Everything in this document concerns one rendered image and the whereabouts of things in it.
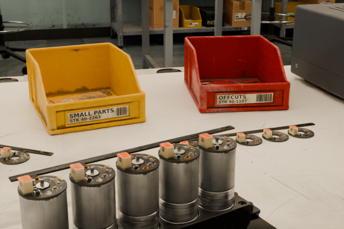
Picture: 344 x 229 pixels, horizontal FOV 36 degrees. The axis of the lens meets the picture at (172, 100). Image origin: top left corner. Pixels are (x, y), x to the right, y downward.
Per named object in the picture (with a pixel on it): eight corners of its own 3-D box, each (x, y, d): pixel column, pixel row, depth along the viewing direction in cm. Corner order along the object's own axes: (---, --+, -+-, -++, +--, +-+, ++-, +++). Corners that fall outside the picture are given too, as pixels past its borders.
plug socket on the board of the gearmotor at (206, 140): (216, 145, 33) (216, 136, 32) (205, 149, 32) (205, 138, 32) (208, 141, 33) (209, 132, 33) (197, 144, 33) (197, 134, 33)
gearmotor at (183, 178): (205, 229, 33) (207, 153, 31) (172, 240, 32) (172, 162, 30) (184, 211, 35) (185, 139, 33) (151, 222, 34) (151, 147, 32)
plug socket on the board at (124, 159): (135, 166, 30) (135, 155, 30) (122, 169, 29) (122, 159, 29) (129, 161, 31) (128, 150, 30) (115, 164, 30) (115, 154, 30)
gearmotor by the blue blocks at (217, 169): (240, 216, 34) (244, 143, 33) (210, 227, 33) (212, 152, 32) (218, 200, 36) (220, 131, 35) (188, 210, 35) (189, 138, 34)
